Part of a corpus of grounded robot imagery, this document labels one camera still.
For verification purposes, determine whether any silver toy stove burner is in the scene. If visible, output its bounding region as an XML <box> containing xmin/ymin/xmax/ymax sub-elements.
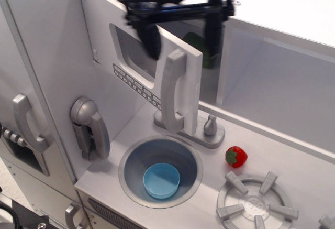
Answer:
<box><xmin>216</xmin><ymin>171</ymin><xmax>299</xmax><ymax>228</ymax></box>

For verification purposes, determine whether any red toy strawberry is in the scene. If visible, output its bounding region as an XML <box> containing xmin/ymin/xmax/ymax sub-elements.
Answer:
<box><xmin>225</xmin><ymin>146</ymin><xmax>248</xmax><ymax>168</ymax></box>

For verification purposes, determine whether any white toy kitchen cabinet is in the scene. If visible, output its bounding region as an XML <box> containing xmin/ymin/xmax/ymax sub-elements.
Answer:
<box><xmin>1</xmin><ymin>0</ymin><xmax>334</xmax><ymax>228</ymax></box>

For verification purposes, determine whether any white microwave door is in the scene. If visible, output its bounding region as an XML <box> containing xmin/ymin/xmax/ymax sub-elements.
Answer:
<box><xmin>82</xmin><ymin>0</ymin><xmax>203</xmax><ymax>136</ymax></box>

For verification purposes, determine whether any grey ice dispenser panel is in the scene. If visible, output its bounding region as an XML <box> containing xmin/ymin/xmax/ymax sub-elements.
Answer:
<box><xmin>1</xmin><ymin>124</ymin><xmax>50</xmax><ymax>176</ymax></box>

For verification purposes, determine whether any silver fridge door handle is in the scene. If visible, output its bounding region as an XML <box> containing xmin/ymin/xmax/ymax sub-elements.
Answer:
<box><xmin>12</xmin><ymin>93</ymin><xmax>49</xmax><ymax>153</ymax></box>

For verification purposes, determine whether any round grey sink basin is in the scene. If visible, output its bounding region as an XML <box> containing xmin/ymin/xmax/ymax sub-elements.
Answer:
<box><xmin>118</xmin><ymin>135</ymin><xmax>203</xmax><ymax>209</ymax></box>

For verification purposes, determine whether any silver toy faucet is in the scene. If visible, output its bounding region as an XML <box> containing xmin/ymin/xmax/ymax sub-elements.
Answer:
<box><xmin>153</xmin><ymin>110</ymin><xmax>226</xmax><ymax>149</ymax></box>

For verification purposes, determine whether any green toy bell pepper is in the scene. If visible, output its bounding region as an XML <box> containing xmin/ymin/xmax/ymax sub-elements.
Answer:
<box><xmin>182</xmin><ymin>32</ymin><xmax>216</xmax><ymax>69</ymax></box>

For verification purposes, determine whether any silver oven door handle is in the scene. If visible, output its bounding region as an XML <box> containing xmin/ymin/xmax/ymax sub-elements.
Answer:
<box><xmin>65</xmin><ymin>204</ymin><xmax>83</xmax><ymax>229</ymax></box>

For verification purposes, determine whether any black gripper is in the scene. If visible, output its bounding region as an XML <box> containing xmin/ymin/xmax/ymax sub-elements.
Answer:
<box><xmin>119</xmin><ymin>0</ymin><xmax>234</xmax><ymax>59</ymax></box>

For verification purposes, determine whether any blue plastic bowl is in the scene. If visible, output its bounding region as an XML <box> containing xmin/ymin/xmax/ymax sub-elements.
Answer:
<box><xmin>143</xmin><ymin>163</ymin><xmax>180</xmax><ymax>199</ymax></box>

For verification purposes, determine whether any silver toy telephone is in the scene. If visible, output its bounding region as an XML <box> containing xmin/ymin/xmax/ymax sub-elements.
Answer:
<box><xmin>70</xmin><ymin>96</ymin><xmax>110</xmax><ymax>162</ymax></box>

